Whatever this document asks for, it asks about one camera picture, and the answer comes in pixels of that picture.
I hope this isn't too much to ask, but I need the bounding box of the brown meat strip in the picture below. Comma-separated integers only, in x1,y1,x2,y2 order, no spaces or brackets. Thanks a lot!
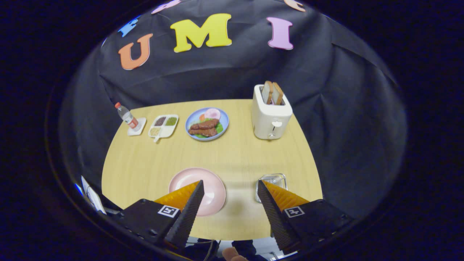
190,119,219,130
188,127,218,137

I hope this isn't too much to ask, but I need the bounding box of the blue food plate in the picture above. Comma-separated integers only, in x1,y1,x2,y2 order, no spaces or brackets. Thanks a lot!
185,107,229,141

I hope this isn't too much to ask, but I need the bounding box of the white sheet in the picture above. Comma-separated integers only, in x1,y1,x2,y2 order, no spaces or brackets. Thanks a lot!
80,176,107,215

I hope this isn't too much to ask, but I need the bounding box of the clear plastic water bottle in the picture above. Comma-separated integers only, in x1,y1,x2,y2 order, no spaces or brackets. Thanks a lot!
115,102,140,130

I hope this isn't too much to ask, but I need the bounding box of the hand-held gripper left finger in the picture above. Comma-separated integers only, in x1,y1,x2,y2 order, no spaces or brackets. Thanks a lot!
121,180,205,250

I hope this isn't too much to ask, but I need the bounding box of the white square coaster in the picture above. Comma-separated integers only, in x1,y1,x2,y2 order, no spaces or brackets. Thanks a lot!
127,117,147,136

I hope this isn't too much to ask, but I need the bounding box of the white toaster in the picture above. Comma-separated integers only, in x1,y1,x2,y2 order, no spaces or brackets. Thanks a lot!
252,84,293,140

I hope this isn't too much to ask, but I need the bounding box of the white divided grain dish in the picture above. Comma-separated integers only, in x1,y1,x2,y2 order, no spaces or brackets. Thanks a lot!
148,114,179,143

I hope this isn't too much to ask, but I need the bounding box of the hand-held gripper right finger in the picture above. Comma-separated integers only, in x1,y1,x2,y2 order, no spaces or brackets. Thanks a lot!
257,179,355,254

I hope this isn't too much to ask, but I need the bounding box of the metal wire basket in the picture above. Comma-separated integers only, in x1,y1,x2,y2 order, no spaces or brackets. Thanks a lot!
254,173,288,203

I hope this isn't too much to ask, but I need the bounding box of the toasted bread slice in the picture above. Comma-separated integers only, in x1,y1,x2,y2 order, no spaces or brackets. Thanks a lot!
271,82,284,105
262,80,274,105

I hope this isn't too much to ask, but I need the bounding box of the pink round plate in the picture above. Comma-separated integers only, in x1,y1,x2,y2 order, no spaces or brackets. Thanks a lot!
169,167,227,217

